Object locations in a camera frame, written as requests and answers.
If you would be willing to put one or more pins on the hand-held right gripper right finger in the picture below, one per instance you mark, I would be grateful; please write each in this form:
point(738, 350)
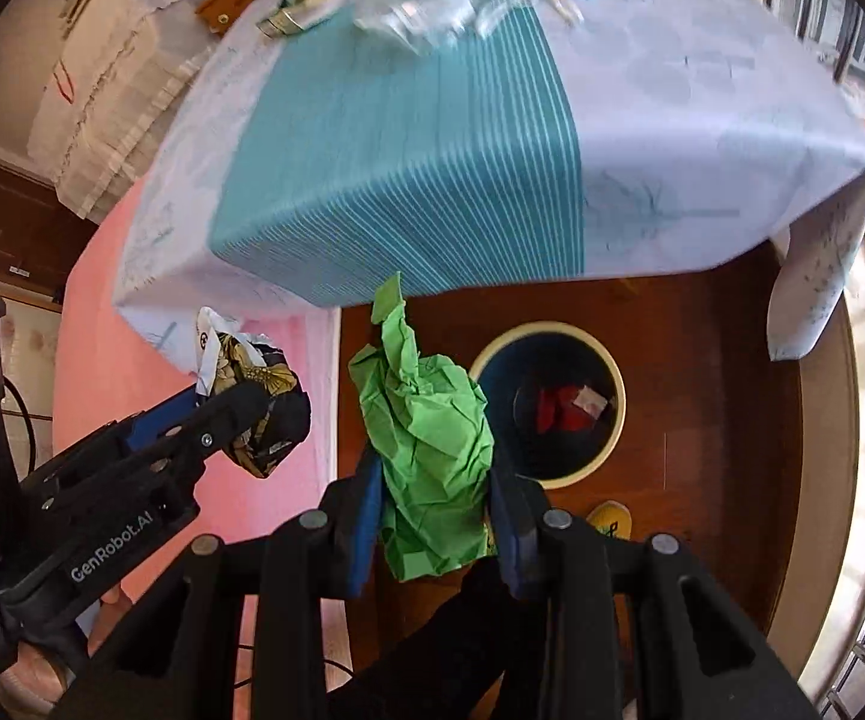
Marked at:
point(511, 540)

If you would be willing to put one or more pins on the teal striped printed tablecloth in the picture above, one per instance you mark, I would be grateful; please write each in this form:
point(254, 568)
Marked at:
point(402, 165)

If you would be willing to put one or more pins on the clear plastic wrapper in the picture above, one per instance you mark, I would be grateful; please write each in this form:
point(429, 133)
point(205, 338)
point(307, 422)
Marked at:
point(503, 7)
point(410, 19)

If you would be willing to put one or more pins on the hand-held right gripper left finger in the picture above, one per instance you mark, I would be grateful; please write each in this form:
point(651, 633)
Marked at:
point(363, 532)

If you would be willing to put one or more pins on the yellow slipper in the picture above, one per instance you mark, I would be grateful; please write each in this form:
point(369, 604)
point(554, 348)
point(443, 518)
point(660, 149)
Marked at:
point(612, 519)

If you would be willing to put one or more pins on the pink blanket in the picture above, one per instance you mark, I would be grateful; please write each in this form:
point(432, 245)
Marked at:
point(124, 360)

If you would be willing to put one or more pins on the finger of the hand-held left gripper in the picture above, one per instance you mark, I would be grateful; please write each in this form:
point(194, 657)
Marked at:
point(158, 420)
point(229, 412)

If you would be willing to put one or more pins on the white paper scrap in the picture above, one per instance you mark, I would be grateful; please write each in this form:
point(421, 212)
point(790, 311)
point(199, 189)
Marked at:
point(593, 401)

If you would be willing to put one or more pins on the dark wooden cabinet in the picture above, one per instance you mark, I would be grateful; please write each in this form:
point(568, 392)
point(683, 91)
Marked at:
point(12, 217)

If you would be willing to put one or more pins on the white lace cloth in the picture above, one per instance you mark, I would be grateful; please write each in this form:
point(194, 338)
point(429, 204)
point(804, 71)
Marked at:
point(102, 90)

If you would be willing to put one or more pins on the round bin with cream rim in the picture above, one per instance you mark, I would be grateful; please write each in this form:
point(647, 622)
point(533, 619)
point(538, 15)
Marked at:
point(522, 367)

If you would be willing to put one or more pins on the green paper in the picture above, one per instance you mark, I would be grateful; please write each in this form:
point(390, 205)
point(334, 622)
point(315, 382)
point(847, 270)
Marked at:
point(425, 450)

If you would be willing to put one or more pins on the red wrapper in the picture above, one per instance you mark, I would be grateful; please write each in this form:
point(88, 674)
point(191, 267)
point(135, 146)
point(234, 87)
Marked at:
point(552, 412)

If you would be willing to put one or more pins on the black yellow floral wrapper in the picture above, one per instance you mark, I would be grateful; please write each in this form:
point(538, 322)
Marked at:
point(274, 397)

